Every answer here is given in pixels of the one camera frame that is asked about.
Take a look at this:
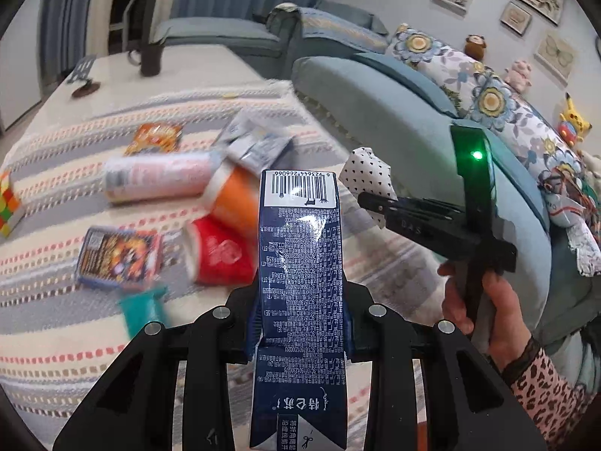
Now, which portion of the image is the orange snack packet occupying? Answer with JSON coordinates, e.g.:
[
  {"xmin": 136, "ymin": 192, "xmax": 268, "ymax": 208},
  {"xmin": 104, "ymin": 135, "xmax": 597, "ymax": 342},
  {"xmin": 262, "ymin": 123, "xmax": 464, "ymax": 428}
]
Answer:
[{"xmin": 124, "ymin": 123, "xmax": 182, "ymax": 156}]

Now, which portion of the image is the playing card box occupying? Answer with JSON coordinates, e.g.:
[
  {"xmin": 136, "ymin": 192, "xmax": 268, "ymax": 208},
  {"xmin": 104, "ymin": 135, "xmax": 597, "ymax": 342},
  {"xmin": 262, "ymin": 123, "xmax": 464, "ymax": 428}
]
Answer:
[{"xmin": 76, "ymin": 226, "xmax": 162, "ymax": 292}]

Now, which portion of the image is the pink pig plush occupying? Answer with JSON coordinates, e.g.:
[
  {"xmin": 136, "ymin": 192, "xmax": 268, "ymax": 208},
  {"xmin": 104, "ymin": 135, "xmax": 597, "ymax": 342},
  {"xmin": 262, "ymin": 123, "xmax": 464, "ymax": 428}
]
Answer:
[{"xmin": 504, "ymin": 59, "xmax": 532, "ymax": 94}]

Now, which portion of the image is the white red plush toy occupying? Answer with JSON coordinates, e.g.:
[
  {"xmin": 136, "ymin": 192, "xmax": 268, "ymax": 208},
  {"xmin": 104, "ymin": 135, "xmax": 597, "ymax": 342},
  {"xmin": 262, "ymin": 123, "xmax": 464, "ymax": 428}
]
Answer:
[{"xmin": 539, "ymin": 166, "xmax": 600, "ymax": 231}]

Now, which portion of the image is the pink white bottle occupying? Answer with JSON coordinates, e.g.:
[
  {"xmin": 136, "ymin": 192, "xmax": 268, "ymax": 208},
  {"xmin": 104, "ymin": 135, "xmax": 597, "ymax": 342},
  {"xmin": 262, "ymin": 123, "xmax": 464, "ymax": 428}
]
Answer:
[{"xmin": 103, "ymin": 151, "xmax": 223, "ymax": 204}]

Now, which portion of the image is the blue seat cushion left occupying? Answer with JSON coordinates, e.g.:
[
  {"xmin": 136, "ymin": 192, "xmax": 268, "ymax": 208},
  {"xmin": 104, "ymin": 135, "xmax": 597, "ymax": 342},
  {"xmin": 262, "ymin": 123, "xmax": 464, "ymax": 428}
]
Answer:
[{"xmin": 352, "ymin": 52, "xmax": 459, "ymax": 118}]

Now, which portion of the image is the butterfly picture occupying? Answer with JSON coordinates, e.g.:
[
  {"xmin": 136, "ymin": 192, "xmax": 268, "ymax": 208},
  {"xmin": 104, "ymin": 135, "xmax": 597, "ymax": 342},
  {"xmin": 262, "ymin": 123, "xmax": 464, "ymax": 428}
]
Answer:
[{"xmin": 534, "ymin": 32, "xmax": 578, "ymax": 85}]

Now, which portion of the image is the polka dot paper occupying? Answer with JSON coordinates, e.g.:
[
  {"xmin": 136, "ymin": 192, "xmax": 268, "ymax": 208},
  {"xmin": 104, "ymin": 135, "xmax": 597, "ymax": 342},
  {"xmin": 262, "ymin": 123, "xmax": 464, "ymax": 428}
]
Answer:
[{"xmin": 338, "ymin": 147, "xmax": 397, "ymax": 201}]

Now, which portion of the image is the phone stand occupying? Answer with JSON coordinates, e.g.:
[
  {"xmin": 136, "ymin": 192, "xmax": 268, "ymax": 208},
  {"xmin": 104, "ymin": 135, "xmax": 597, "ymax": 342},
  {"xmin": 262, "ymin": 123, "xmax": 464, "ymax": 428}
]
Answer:
[{"xmin": 65, "ymin": 54, "xmax": 101, "ymax": 99}]

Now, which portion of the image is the floral back cushion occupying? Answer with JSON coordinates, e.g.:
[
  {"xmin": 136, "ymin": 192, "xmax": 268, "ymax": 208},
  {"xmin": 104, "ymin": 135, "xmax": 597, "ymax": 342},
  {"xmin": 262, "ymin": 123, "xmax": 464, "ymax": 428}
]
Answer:
[{"xmin": 385, "ymin": 23, "xmax": 586, "ymax": 187}]

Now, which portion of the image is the teal putty bag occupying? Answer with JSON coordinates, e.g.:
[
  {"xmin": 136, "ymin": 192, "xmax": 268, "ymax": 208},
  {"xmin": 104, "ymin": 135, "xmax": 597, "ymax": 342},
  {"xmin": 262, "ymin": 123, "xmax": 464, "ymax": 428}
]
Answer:
[{"xmin": 119, "ymin": 285, "xmax": 168, "ymax": 339}]

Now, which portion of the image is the dark blue milk carton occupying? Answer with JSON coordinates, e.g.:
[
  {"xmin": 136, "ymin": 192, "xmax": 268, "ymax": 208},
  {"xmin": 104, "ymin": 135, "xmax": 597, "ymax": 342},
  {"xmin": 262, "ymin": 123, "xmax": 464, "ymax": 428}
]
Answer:
[{"xmin": 249, "ymin": 170, "xmax": 347, "ymax": 450}]

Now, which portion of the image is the black mug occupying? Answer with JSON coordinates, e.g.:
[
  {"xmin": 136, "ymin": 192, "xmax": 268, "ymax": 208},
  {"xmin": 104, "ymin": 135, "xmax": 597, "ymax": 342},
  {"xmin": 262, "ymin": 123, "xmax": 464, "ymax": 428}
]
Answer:
[{"xmin": 127, "ymin": 42, "xmax": 164, "ymax": 77}]

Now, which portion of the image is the small cup picture frame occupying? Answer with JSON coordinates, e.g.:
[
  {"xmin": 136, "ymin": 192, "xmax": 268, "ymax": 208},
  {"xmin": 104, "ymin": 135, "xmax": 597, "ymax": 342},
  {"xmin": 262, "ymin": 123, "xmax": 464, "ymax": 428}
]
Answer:
[{"xmin": 500, "ymin": 2, "xmax": 532, "ymax": 36}]

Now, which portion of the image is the leopard print sleeve forearm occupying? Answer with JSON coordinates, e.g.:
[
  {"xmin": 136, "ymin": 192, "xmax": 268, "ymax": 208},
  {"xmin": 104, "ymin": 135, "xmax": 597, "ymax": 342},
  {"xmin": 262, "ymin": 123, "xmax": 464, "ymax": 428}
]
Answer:
[{"xmin": 501, "ymin": 337, "xmax": 594, "ymax": 450}]

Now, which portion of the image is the floral armrest cover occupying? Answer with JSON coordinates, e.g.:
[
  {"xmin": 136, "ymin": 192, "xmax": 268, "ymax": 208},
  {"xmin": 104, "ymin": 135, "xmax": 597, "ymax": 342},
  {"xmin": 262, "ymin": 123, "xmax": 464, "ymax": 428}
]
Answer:
[{"xmin": 566, "ymin": 220, "xmax": 601, "ymax": 277}]

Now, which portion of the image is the white carton on table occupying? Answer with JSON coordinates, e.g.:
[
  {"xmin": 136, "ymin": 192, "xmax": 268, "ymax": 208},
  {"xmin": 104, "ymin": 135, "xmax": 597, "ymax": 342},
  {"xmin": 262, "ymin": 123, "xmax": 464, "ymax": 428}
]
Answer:
[{"xmin": 214, "ymin": 110, "xmax": 294, "ymax": 177}]

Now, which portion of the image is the right hand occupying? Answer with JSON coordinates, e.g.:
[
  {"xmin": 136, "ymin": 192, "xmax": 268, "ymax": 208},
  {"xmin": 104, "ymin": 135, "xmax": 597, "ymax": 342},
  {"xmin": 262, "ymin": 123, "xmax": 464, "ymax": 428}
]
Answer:
[{"xmin": 436, "ymin": 260, "xmax": 533, "ymax": 373}]

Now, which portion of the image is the orange paper cup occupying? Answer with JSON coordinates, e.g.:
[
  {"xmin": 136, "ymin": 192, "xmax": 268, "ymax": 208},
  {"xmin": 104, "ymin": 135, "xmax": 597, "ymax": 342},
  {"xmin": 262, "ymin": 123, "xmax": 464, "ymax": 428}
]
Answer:
[{"xmin": 201, "ymin": 161, "xmax": 260, "ymax": 238}]

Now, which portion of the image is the yellow Pikachu plush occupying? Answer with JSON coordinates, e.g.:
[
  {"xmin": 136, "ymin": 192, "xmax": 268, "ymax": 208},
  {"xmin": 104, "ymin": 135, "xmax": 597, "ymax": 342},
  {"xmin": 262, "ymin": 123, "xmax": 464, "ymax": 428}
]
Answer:
[{"xmin": 557, "ymin": 93, "xmax": 592, "ymax": 149}]

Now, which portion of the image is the rubiks cube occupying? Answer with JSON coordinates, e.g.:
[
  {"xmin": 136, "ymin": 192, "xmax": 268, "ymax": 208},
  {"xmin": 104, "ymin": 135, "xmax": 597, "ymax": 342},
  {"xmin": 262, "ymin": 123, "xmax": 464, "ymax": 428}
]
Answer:
[{"xmin": 0, "ymin": 171, "xmax": 24, "ymax": 238}]

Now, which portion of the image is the striped woven tablecloth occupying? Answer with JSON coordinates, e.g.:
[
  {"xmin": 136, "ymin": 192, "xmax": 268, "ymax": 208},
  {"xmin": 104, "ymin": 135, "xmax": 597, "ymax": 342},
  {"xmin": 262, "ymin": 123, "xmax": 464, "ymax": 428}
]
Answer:
[{"xmin": 0, "ymin": 79, "xmax": 447, "ymax": 449}]

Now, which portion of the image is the brown monkey plush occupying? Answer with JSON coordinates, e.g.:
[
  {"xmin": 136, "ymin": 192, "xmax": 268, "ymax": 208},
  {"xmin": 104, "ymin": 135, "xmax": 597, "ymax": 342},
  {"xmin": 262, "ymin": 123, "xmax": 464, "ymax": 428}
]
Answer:
[{"xmin": 464, "ymin": 34, "xmax": 487, "ymax": 62}]

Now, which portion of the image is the red paper cup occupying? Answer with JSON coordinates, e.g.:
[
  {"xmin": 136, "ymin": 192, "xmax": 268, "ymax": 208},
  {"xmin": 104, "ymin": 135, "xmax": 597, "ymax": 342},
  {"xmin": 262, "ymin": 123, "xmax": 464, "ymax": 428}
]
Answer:
[{"xmin": 181, "ymin": 215, "xmax": 257, "ymax": 287}]

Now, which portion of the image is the blue sofa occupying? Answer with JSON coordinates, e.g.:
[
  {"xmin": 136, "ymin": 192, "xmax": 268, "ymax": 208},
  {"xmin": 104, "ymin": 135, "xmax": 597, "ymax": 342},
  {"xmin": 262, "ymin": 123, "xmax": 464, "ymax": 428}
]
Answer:
[{"xmin": 152, "ymin": 1, "xmax": 601, "ymax": 386}]

